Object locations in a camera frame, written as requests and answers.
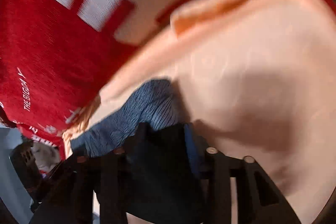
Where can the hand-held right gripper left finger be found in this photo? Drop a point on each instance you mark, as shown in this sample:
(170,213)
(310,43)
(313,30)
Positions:
(84,174)

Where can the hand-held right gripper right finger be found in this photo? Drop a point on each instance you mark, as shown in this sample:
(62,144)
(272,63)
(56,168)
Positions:
(194,150)

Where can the black pants with blue stripes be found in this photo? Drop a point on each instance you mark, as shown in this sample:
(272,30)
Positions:
(157,176)

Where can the beige grey cloth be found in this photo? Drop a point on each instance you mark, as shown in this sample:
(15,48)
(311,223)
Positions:
(46,155)

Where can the red printed bed sheet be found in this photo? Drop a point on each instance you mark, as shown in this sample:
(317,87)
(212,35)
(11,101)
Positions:
(39,134)

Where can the peach cloth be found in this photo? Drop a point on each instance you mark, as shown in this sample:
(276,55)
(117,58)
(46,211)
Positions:
(249,69)

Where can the red printed quilt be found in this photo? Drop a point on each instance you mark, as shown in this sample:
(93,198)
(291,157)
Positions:
(52,43)

